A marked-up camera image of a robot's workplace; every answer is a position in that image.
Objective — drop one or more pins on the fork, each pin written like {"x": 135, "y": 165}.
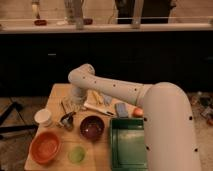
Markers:
{"x": 64, "y": 109}

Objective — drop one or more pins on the green rectangular bin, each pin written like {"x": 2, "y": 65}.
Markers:
{"x": 127, "y": 147}

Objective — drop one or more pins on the dark maroon bowl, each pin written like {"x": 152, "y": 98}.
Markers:
{"x": 92, "y": 127}

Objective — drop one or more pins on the blue sponge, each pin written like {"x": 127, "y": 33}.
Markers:
{"x": 121, "y": 110}

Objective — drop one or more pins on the small green plate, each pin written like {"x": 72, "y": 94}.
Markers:
{"x": 77, "y": 154}

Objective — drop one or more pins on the orange ball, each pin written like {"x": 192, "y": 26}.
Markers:
{"x": 137, "y": 112}

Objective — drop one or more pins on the metal cup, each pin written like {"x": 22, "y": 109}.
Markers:
{"x": 67, "y": 122}

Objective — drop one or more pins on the red bowl on counter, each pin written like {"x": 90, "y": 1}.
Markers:
{"x": 40, "y": 22}

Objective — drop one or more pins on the orange bowl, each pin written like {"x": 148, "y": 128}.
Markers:
{"x": 44, "y": 147}

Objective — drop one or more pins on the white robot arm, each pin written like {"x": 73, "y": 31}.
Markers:
{"x": 169, "y": 128}

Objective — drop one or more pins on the black tripod stand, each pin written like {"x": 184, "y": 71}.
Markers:
{"x": 13, "y": 119}

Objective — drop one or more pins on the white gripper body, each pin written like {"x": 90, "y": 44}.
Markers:
{"x": 78, "y": 95}

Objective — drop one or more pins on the white cup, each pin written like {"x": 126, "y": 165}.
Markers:
{"x": 43, "y": 117}

